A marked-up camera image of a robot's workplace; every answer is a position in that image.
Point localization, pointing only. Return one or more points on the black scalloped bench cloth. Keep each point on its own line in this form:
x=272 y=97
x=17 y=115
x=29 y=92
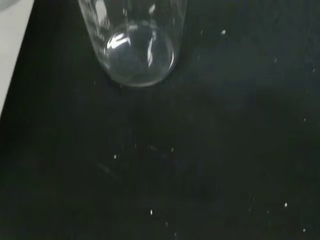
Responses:
x=200 y=150

